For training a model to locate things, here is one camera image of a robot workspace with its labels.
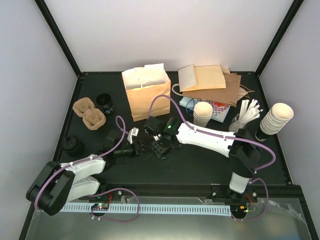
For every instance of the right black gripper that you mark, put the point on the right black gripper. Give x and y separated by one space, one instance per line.
159 151

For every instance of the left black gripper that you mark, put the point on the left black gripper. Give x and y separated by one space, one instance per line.
137 147

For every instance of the black printed paper cup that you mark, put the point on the black printed paper cup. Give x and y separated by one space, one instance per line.
105 103

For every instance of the orange paper bag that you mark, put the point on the orange paper bag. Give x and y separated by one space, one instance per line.
142 86
194 78

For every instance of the single black paper cup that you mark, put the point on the single black paper cup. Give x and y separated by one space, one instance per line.
162 155

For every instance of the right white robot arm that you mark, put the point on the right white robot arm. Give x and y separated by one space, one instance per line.
238 147

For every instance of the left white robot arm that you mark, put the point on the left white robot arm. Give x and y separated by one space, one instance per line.
60 183

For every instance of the brown pulp cup carrier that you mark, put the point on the brown pulp cup carrier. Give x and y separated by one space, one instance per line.
92 117

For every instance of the white paper cup stack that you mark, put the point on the white paper cup stack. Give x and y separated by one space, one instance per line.
202 113

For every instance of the left black lid stack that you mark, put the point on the left black lid stack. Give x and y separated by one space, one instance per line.
72 146

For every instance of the small circuit board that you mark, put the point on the small circuit board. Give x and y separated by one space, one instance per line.
100 207

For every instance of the brown kraft paper bag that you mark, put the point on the brown kraft paper bag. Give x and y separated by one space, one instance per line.
230 95

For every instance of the tilted paper cup stack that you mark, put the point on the tilted paper cup stack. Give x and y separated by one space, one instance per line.
275 119

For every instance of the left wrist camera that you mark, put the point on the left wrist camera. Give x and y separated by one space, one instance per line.
131 134

